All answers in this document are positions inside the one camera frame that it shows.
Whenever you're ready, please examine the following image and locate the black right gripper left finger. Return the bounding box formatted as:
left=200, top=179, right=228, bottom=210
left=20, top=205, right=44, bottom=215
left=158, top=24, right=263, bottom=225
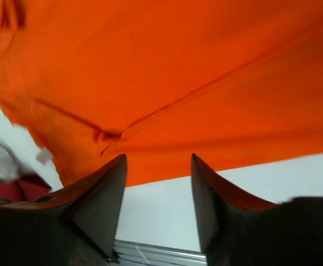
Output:
left=0, top=155, right=127, bottom=265

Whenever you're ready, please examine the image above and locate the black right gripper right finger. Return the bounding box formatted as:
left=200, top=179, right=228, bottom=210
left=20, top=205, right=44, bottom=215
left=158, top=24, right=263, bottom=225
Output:
left=191, top=155, right=323, bottom=265

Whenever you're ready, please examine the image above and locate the orange t shirt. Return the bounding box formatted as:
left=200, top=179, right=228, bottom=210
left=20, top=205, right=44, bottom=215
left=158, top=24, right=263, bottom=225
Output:
left=0, top=1, right=323, bottom=186

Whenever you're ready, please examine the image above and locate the dark red t shirt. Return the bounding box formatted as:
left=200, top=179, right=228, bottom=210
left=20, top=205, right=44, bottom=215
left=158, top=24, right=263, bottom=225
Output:
left=0, top=174, right=52, bottom=204

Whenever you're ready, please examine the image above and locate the white t shirt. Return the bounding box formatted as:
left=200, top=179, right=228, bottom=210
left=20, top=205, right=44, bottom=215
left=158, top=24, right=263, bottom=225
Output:
left=0, top=139, right=53, bottom=185

